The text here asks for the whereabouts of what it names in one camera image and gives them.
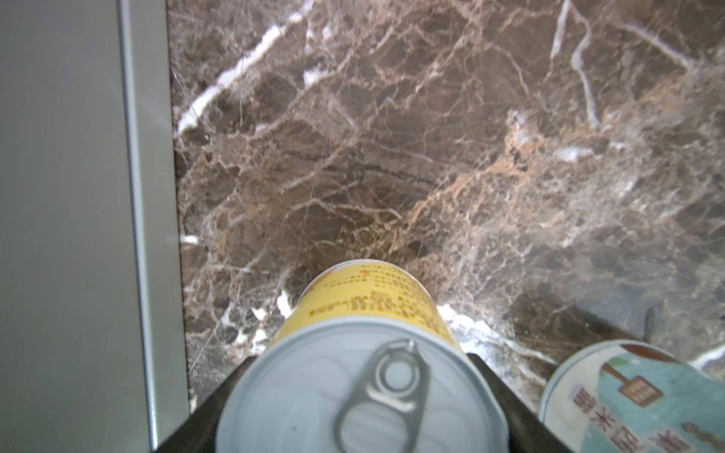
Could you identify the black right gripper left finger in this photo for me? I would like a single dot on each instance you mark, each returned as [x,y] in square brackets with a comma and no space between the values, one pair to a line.
[197,434]

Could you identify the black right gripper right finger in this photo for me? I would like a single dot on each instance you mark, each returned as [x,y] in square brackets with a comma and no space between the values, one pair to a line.
[527,434]

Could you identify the yellow label can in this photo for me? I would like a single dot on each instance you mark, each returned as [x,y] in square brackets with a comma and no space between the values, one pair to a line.
[364,363]

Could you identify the grey metal cabinet box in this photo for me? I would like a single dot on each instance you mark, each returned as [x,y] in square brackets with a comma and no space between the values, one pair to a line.
[92,337]

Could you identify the teal label can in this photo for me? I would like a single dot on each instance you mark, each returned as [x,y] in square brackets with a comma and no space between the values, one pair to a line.
[627,396]

